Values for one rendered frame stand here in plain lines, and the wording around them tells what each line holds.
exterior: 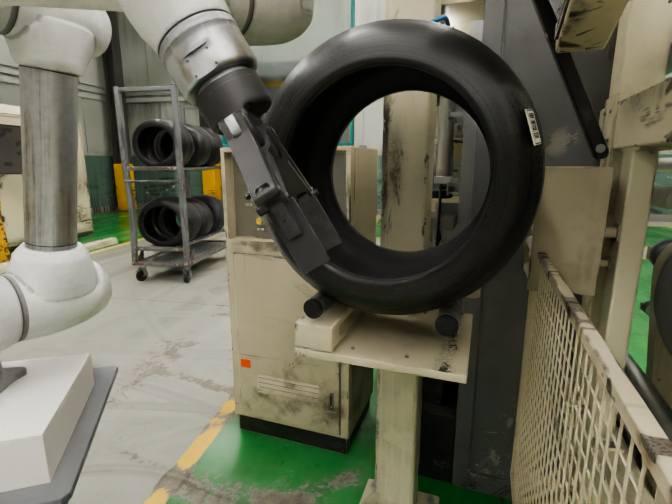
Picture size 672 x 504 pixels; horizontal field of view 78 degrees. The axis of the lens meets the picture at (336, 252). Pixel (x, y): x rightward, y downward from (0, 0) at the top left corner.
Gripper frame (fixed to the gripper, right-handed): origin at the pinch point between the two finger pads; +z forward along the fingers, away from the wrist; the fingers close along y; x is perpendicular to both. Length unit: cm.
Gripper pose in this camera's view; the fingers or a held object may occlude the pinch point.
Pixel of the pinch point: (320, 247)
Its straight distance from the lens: 46.6
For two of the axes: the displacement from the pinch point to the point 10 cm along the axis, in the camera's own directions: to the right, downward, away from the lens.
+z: 5.1, 8.6, 0.8
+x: 8.6, -4.9, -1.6
